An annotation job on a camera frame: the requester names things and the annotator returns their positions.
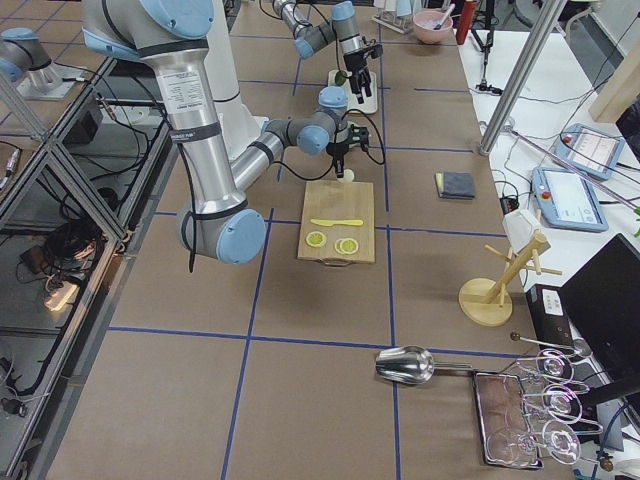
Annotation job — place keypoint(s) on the single front lemon slice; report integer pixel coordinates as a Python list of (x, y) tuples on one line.
[(316, 239)]

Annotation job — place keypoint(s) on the lower lemon slice of pair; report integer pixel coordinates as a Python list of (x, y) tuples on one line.
[(337, 246)]

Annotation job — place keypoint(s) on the teach pendant far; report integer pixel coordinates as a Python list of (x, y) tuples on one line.
[(590, 150)]

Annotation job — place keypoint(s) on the teach pendant near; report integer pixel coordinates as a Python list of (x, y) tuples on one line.
[(567, 201)]

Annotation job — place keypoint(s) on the black monitor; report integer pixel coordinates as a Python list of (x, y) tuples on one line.
[(602, 301)]

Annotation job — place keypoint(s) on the wire glass rack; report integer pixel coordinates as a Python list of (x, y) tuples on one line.
[(552, 405)]

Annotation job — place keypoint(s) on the yellow plastic knife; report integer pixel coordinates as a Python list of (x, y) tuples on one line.
[(337, 222)]

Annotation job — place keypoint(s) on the red bottle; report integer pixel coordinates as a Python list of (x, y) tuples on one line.
[(465, 21)]

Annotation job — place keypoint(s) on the aluminium frame post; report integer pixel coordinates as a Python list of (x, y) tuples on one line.
[(527, 59)]

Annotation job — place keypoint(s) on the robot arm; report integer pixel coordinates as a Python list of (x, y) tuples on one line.
[(342, 30), (171, 38)]

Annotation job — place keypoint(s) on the pink bowl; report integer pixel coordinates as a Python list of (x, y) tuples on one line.
[(429, 28)]

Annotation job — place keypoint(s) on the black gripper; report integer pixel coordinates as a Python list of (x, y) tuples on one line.
[(358, 64), (337, 150)]

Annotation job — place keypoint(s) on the grey folded cloth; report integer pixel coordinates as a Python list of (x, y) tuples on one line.
[(454, 185)]

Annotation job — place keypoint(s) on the white bear tray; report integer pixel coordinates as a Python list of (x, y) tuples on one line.
[(370, 103)]

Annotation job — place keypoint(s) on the teach pendant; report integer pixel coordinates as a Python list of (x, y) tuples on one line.
[(590, 150), (567, 201)]

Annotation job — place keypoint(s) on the metal scoop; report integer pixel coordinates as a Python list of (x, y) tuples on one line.
[(413, 365)]

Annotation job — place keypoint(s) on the dark tray with glasses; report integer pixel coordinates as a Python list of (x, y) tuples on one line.
[(498, 400)]

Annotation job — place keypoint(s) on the wooden cutting board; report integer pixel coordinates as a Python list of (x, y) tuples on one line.
[(325, 199)]

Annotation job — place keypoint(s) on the upper lemon slice of pair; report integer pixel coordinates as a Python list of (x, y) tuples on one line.
[(349, 246)]

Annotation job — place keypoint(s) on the white steamed bun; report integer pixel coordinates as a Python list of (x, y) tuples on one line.
[(348, 177)]

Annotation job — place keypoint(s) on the wooden mug tree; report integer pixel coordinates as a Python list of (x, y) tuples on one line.
[(487, 302)]

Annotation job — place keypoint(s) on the lemon slice of pair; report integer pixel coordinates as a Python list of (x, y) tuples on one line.
[(349, 246), (337, 246)]

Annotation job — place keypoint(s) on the green avocado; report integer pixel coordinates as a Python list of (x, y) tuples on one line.
[(340, 78)]

